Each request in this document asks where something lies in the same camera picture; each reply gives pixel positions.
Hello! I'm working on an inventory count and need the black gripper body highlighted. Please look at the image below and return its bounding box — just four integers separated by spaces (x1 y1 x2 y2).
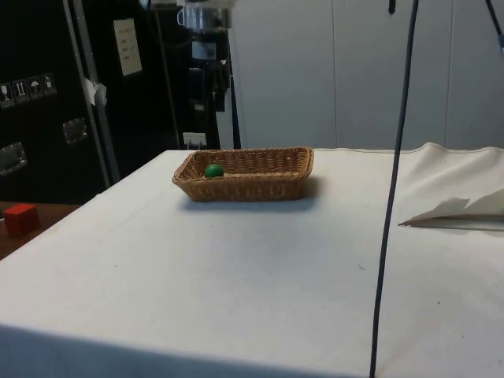
190 29 232 69

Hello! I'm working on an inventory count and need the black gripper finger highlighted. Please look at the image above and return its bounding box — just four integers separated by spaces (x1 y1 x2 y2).
212 58 232 113

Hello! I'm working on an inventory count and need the brown wicker basket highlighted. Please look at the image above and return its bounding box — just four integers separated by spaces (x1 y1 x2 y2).
171 146 316 203

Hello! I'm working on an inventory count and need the pale locker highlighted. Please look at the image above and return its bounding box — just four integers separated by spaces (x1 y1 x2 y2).
228 0 335 150

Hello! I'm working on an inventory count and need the black cabinet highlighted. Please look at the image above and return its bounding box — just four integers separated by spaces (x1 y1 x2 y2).
0 0 234 206

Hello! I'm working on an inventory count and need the red cube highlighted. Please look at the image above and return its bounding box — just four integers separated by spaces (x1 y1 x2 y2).
3 203 42 238

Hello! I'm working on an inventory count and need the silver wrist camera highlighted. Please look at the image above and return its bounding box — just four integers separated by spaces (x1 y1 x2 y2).
176 6 232 31

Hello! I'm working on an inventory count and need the black cable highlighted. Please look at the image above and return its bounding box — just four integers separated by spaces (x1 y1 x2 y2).
368 0 420 378
484 0 504 53

